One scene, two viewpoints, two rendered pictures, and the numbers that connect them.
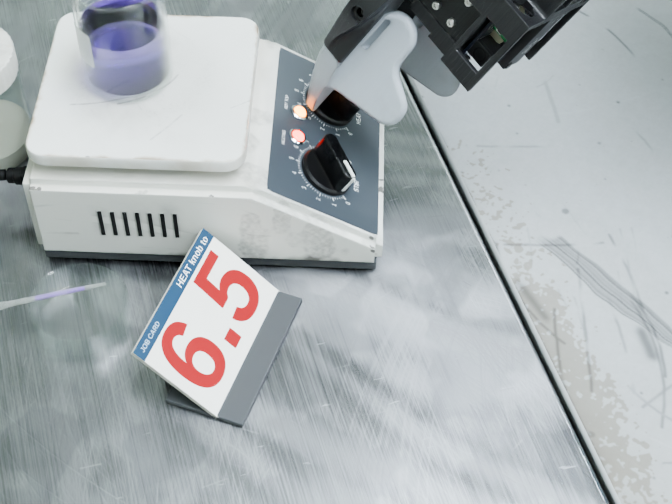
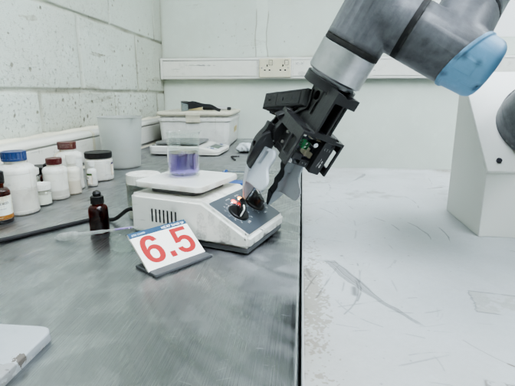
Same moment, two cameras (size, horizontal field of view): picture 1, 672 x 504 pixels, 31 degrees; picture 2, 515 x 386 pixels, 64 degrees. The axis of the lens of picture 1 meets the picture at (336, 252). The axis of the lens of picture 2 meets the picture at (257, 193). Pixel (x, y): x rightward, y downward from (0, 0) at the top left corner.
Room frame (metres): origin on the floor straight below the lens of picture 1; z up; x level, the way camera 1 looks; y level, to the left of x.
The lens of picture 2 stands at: (-0.03, -0.25, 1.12)
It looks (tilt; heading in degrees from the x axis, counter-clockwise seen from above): 13 degrees down; 24
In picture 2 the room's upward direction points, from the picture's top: straight up
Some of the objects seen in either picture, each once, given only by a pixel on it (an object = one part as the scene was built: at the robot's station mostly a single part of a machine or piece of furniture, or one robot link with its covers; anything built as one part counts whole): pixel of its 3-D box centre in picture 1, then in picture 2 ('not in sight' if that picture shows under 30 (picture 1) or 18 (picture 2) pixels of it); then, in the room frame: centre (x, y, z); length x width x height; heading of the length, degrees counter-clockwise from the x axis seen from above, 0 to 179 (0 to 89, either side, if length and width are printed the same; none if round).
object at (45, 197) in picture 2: not in sight; (41, 194); (0.52, 0.47, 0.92); 0.04 x 0.04 x 0.04
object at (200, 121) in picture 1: (148, 87); (188, 179); (0.51, 0.11, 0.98); 0.12 x 0.12 x 0.01; 89
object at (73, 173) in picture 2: not in sight; (72, 174); (0.62, 0.48, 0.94); 0.03 x 0.03 x 0.09
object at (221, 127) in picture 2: not in sight; (201, 126); (1.57, 0.73, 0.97); 0.37 x 0.31 x 0.14; 20
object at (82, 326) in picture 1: (81, 311); (129, 241); (0.40, 0.14, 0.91); 0.06 x 0.06 x 0.02
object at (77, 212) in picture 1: (198, 142); (203, 207); (0.51, 0.08, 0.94); 0.22 x 0.13 x 0.08; 89
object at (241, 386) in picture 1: (221, 325); (170, 246); (0.39, 0.06, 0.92); 0.09 x 0.06 x 0.04; 161
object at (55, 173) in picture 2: not in sight; (55, 178); (0.57, 0.48, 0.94); 0.05 x 0.05 x 0.09
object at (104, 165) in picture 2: not in sight; (99, 165); (0.76, 0.55, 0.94); 0.07 x 0.07 x 0.07
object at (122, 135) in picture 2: not in sight; (119, 141); (0.94, 0.64, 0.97); 0.18 x 0.13 x 0.15; 69
